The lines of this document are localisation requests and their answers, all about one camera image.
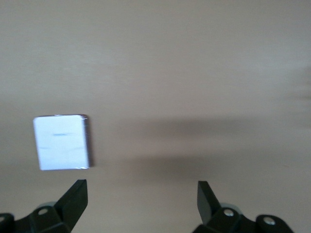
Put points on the pale lilac phone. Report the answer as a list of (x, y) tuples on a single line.
[(60, 143)]

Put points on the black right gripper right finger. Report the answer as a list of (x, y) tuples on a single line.
[(209, 208)]

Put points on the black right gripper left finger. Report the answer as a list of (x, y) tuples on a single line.
[(70, 208)]

